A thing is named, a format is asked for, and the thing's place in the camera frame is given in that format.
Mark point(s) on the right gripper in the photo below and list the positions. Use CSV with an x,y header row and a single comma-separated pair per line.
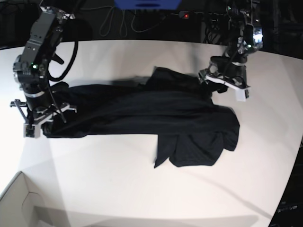
x,y
37,121

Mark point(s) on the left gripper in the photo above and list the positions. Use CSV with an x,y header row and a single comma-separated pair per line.
x,y
238,84

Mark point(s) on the black t-shirt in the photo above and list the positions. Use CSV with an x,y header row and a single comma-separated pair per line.
x,y
191,129

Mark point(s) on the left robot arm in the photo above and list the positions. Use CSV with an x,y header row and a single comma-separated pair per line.
x,y
242,34

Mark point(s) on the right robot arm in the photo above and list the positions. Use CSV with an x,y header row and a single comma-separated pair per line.
x,y
31,70

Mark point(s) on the black power strip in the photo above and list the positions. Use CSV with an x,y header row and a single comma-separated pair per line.
x,y
189,15

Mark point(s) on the white cardboard box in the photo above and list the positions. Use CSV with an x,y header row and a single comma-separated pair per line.
x,y
20,207

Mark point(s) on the blue plastic bin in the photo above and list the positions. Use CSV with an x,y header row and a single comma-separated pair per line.
x,y
147,4

